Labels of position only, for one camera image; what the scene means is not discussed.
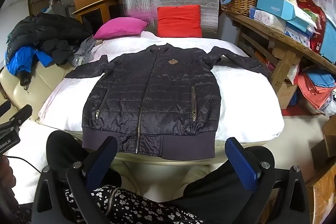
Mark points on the red cloth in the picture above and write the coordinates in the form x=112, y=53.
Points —
x=179, y=20

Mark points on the red patterned bag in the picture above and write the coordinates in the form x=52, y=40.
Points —
x=315, y=19

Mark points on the white blanket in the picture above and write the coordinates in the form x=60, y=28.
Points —
x=244, y=108

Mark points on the plastic-wrapped wooden furniture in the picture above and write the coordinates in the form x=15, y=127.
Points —
x=323, y=195

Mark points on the dark quilted zip jacket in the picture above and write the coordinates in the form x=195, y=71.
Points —
x=157, y=98

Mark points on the stack of coloured folded cloths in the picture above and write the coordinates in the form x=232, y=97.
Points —
x=315, y=92

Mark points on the black pants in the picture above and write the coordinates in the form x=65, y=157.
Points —
x=210, y=195

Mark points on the grey garment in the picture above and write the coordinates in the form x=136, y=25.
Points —
x=84, y=52

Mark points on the blue cardboard box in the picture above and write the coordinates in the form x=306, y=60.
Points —
x=275, y=6

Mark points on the cardboard box with red print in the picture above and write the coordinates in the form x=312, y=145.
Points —
x=284, y=94

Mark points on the black floral garment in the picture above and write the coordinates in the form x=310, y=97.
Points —
x=131, y=208

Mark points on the wicker basket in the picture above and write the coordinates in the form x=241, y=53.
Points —
x=240, y=2

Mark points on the wooden shelf unit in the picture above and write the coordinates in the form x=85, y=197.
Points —
x=286, y=56

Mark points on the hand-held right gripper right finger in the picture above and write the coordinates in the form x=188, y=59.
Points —
x=242, y=163

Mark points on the black puffer jacket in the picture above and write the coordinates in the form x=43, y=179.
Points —
x=47, y=29

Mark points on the white patterned pack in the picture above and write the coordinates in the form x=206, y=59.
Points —
x=267, y=20

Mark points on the pink cushion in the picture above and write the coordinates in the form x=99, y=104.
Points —
x=120, y=27

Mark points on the bright blue garment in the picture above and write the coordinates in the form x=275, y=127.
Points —
x=23, y=58

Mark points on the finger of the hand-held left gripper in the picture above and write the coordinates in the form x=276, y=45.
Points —
x=22, y=111

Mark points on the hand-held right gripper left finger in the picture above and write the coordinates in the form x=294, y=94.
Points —
x=101, y=158

